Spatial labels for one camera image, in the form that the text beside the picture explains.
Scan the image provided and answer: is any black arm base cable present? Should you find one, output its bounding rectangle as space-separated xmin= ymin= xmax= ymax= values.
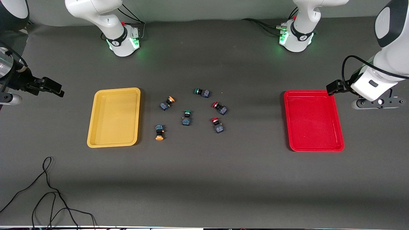
xmin=241 ymin=18 xmax=287 ymax=36
xmin=117 ymin=4 xmax=146 ymax=41

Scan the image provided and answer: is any yellow plastic tray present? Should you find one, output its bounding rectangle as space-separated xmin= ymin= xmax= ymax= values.
xmin=87 ymin=87 xmax=141 ymax=149

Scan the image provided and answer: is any black right arm base cable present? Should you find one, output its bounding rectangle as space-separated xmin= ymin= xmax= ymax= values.
xmin=117 ymin=4 xmax=146 ymax=41

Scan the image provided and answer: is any thin black loose cable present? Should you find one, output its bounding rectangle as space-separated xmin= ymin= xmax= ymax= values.
xmin=0 ymin=156 xmax=97 ymax=230

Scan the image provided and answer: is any black left arm base cable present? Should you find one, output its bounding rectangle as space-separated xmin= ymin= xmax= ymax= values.
xmin=241 ymin=18 xmax=287 ymax=36

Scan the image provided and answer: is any red push button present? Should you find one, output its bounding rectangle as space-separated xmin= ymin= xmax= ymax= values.
xmin=211 ymin=117 xmax=224 ymax=134
xmin=212 ymin=102 xmax=228 ymax=115

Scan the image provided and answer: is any red plastic tray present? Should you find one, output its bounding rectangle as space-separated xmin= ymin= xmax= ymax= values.
xmin=284 ymin=90 xmax=345 ymax=152

